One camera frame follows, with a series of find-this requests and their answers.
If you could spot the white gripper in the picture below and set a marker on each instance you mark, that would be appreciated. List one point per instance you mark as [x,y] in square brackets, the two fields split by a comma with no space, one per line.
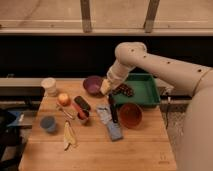
[116,75]

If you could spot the green plastic tray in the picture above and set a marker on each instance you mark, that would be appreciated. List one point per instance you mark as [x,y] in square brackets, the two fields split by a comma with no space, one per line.
[145,92]

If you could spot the dark grapes bunch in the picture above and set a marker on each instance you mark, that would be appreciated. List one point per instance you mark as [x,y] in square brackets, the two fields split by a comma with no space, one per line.
[125,90]

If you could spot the black rectangular block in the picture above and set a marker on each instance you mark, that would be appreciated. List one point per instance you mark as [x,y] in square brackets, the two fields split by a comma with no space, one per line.
[82,103]

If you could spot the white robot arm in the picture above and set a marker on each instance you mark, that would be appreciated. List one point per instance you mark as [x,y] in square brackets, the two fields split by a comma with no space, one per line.
[193,80]

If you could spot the red-yellow apple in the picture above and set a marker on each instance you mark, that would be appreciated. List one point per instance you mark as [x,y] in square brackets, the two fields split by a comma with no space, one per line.
[63,99]

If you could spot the banana peel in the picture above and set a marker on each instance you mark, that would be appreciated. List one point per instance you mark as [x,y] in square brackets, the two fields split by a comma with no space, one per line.
[69,136]

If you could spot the purple bowl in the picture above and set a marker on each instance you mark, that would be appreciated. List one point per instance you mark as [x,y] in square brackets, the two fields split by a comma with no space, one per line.
[92,85]

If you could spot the black and blue object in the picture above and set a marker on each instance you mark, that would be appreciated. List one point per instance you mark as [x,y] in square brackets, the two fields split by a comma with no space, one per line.
[10,136]

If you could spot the white plastic cup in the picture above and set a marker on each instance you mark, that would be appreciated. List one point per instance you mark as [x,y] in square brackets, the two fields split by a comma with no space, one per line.
[49,85]

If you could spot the blue-grey cloth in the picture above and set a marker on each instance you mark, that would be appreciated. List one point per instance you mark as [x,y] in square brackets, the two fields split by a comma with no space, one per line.
[104,113]

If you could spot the red spoon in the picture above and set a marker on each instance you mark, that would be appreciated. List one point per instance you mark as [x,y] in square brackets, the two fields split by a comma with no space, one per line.
[79,110]

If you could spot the metal fork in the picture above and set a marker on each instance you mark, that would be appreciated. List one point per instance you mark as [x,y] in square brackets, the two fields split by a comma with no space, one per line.
[65,112]

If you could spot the blue plastic cup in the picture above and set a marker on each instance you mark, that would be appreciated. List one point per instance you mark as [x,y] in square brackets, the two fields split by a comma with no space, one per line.
[48,124]

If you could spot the red-brown bowl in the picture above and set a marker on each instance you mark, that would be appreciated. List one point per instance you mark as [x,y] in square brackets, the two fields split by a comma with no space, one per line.
[130,115]

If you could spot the blue sponge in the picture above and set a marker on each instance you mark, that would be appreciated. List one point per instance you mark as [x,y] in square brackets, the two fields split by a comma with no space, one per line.
[114,130]

